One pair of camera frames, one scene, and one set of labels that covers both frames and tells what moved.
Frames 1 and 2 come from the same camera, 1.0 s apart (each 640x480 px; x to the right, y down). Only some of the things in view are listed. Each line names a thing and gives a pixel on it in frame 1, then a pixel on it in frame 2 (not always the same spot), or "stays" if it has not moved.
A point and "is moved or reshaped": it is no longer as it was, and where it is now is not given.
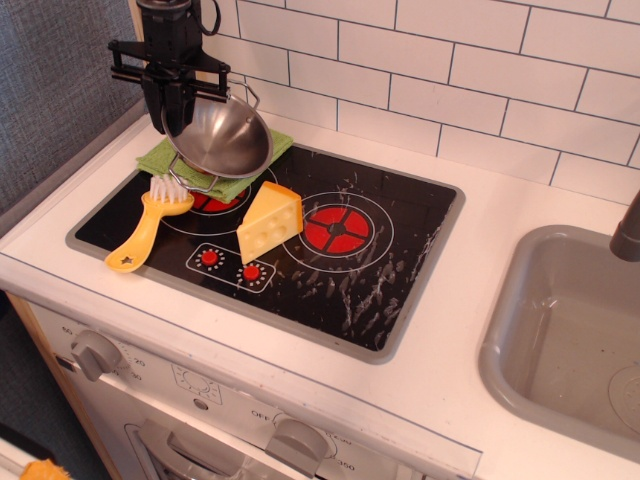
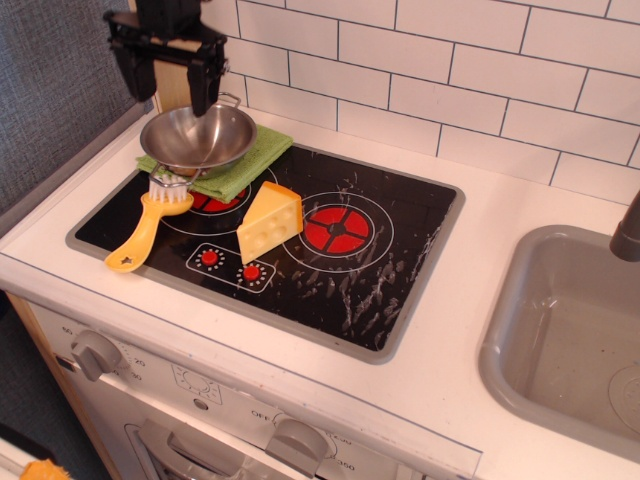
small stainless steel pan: (229, 139) is moved or reshaped
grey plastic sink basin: (563, 340) stays
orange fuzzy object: (44, 470) stays
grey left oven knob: (94, 354) stays
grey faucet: (625, 244) stays
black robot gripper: (170, 48) → (171, 29)
